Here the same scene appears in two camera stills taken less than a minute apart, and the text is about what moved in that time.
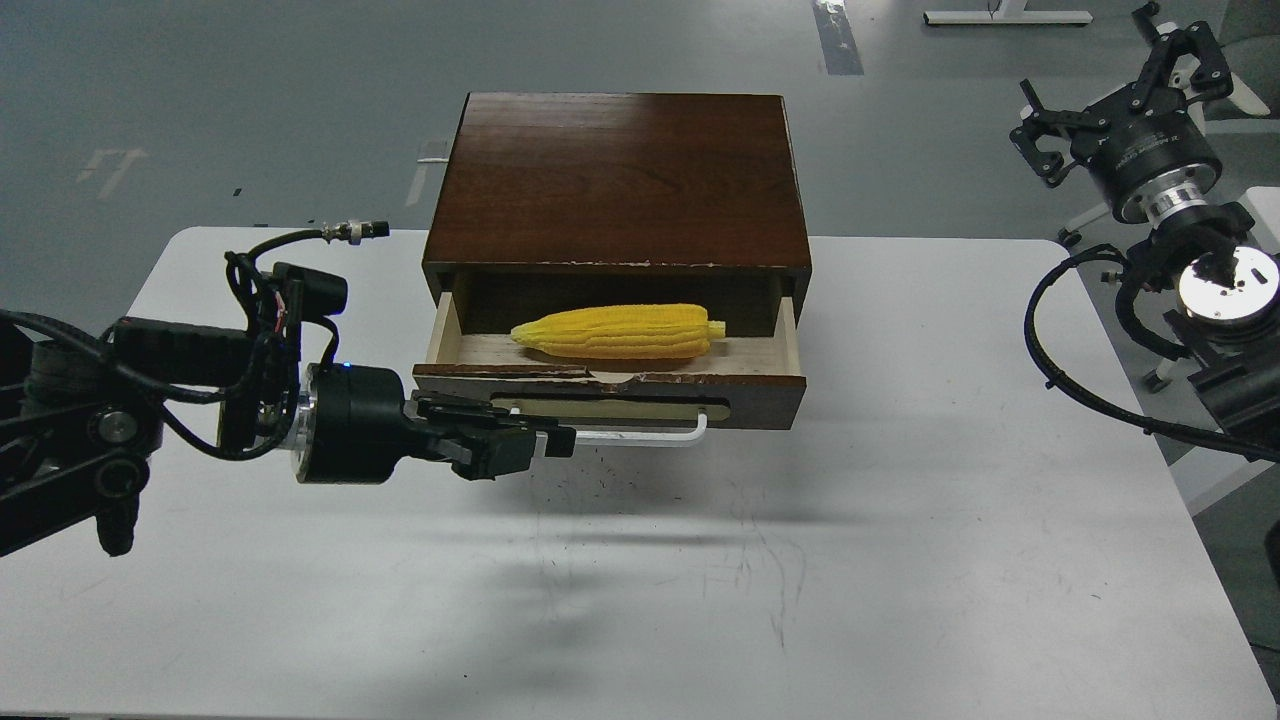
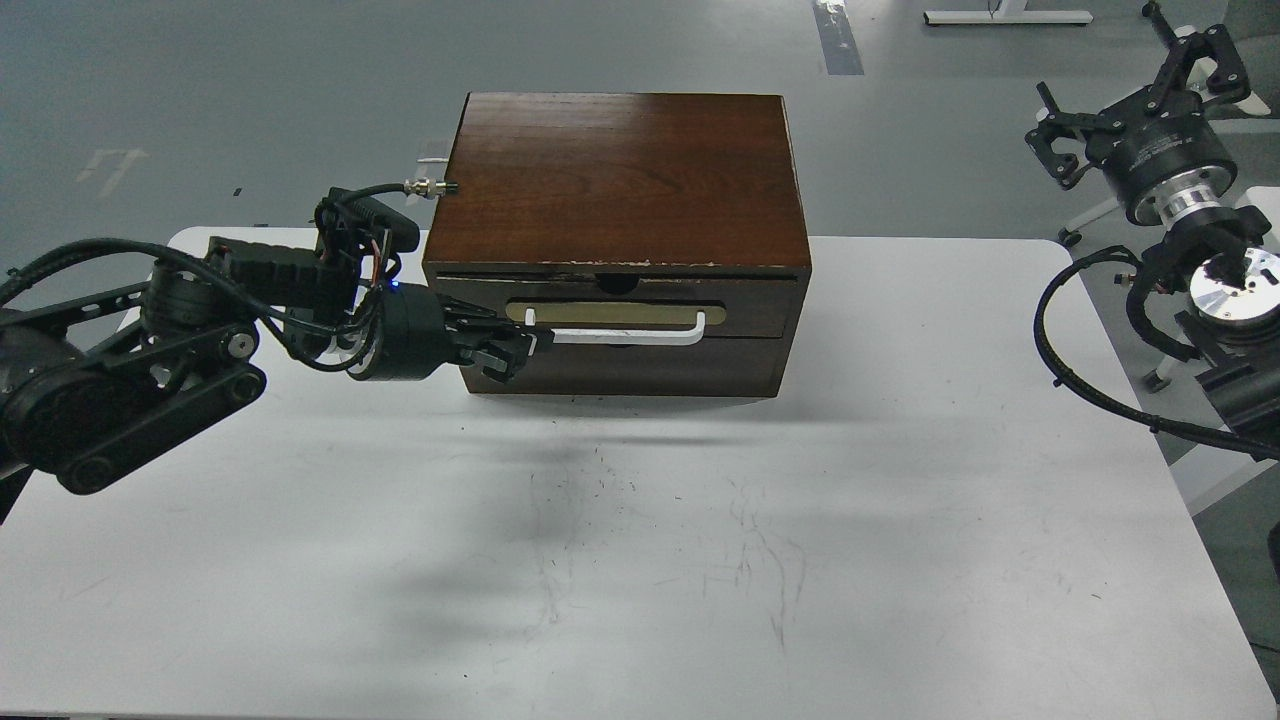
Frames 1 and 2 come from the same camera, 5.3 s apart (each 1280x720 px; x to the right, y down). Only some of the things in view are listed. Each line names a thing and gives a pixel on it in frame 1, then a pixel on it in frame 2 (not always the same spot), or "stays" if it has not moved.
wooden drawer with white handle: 736,383 -> 634,308
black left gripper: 352,428 -> 411,338
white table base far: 1014,13 stays
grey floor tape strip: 839,43 stays
